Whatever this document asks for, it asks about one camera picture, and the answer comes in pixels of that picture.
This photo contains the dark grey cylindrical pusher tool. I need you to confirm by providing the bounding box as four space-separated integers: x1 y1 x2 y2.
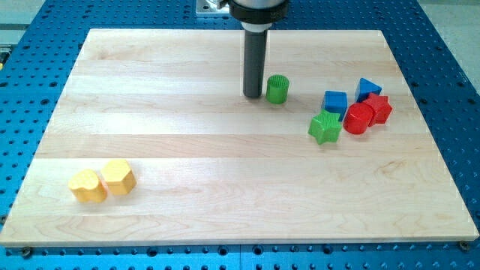
241 22 272 98

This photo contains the yellow heart block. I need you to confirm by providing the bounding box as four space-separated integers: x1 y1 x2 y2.
67 169 107 203

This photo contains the red cylinder block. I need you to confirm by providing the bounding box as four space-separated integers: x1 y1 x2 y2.
343 103 374 134

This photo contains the blue triangle block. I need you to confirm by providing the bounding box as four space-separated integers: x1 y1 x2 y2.
355 77 382 103

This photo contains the light wooden board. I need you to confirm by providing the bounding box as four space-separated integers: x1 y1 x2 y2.
1 28 479 247

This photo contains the silver metal mounting plate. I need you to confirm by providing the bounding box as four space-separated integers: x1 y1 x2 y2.
196 0 229 16

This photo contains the green cylinder block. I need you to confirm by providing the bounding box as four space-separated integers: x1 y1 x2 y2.
265 74 290 104

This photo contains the green star block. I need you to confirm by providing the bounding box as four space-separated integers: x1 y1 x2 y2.
308 109 342 145

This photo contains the blue cube block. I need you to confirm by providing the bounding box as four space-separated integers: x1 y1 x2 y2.
321 90 348 122

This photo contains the red star block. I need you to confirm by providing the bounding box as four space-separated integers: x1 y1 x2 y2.
362 93 393 127

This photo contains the yellow pentagon block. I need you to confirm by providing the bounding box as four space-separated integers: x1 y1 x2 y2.
100 159 137 195

